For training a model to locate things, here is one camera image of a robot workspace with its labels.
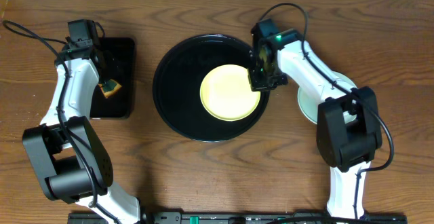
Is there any black rectangular tray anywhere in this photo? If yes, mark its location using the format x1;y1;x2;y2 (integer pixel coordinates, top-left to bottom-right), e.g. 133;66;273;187
90;37;136;119

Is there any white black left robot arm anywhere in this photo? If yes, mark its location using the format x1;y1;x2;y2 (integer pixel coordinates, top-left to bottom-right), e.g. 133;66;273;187
22;19;142;223

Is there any yellow plate with sauce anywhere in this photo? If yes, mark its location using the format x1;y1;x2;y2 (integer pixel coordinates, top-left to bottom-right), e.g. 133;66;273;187
199;64;261;122

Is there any yellow green scrub sponge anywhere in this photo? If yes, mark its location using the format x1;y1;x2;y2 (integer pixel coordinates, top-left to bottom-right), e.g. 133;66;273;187
98;79;122;98

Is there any light green clean plate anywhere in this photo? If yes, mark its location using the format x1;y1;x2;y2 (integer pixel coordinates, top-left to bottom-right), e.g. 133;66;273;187
297;71;357;124

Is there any round black tray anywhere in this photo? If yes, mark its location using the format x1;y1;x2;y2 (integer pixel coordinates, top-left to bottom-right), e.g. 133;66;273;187
153;34;270;142

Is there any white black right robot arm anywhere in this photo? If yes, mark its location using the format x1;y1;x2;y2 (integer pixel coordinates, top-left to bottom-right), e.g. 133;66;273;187
248;19;382;219

